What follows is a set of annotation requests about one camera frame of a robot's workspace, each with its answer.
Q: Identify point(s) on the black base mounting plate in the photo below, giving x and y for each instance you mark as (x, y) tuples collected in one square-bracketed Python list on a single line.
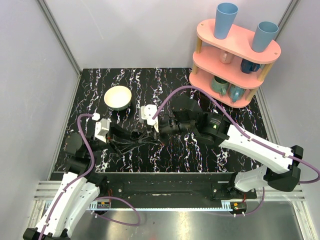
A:
[(209, 185)]

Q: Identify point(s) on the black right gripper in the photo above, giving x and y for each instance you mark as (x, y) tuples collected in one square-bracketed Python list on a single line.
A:
[(158, 137)]

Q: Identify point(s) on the light blue mug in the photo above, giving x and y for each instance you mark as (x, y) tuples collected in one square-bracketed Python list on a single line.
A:
[(235, 93)]

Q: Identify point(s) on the right blue plastic cup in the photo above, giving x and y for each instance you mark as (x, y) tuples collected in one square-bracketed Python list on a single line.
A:
[(264, 34)]

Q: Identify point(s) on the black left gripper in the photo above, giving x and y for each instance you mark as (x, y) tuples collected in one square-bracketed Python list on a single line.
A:
[(111, 138)]

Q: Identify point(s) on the pink mug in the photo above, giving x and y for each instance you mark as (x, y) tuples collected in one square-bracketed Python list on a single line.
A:
[(226, 57)]

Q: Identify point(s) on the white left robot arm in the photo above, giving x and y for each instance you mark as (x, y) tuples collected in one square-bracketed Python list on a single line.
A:
[(80, 185)]

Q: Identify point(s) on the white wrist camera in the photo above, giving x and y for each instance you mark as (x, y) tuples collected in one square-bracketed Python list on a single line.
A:
[(102, 127), (146, 114)]

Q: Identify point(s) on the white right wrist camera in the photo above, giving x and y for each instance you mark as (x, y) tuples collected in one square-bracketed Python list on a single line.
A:
[(146, 114)]

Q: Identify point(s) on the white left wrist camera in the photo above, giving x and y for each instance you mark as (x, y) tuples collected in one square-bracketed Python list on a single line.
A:
[(102, 127)]

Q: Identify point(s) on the cream and green bowl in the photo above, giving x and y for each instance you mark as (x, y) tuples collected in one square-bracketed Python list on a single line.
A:
[(118, 97)]

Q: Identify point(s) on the blue plastic cup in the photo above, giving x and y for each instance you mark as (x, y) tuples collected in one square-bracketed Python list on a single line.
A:
[(264, 34), (225, 15)]

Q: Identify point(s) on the pink three-tier shelf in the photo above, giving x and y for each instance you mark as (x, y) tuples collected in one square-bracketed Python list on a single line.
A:
[(206, 63)]

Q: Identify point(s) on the left blue plastic cup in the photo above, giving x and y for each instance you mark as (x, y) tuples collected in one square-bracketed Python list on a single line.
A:
[(225, 15)]

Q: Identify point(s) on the dark blue mug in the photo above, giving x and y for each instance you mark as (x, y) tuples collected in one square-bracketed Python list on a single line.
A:
[(248, 67)]

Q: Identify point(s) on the green ceramic mug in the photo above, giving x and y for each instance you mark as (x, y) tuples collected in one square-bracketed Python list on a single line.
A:
[(219, 85)]

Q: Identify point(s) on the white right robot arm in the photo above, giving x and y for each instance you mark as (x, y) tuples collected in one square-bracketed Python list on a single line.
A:
[(280, 165)]

